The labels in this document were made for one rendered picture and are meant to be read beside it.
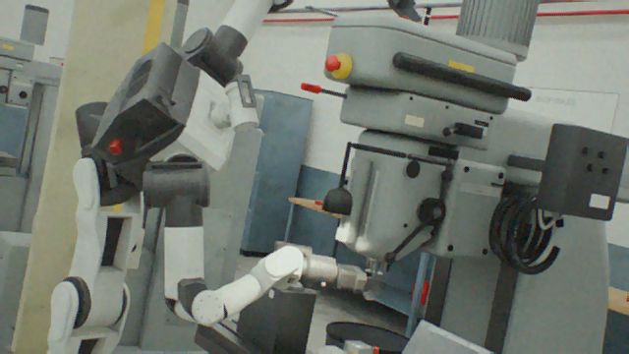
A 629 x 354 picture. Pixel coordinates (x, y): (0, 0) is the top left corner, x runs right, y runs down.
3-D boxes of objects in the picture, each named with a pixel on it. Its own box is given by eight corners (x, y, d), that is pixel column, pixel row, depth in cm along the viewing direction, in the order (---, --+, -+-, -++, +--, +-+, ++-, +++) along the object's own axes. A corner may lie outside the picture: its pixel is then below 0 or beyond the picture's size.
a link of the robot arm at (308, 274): (319, 279, 193) (275, 271, 191) (309, 298, 201) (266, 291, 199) (321, 240, 200) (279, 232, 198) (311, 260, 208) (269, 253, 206)
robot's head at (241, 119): (220, 134, 190) (246, 119, 185) (211, 96, 193) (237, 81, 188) (239, 137, 195) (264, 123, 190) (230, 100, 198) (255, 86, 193)
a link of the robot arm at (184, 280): (178, 328, 174) (177, 228, 174) (154, 322, 185) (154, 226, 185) (224, 323, 181) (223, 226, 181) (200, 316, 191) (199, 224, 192)
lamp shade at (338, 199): (314, 208, 186) (319, 183, 186) (332, 209, 192) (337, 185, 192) (339, 214, 182) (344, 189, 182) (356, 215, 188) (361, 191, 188)
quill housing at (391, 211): (375, 264, 188) (402, 133, 186) (326, 244, 205) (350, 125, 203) (431, 267, 199) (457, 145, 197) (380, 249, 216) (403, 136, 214)
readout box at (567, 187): (565, 214, 181) (585, 125, 180) (533, 207, 188) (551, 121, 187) (616, 223, 193) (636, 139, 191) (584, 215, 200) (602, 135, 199)
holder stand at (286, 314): (271, 355, 225) (284, 287, 223) (235, 331, 243) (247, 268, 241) (305, 355, 231) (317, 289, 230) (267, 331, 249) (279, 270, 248)
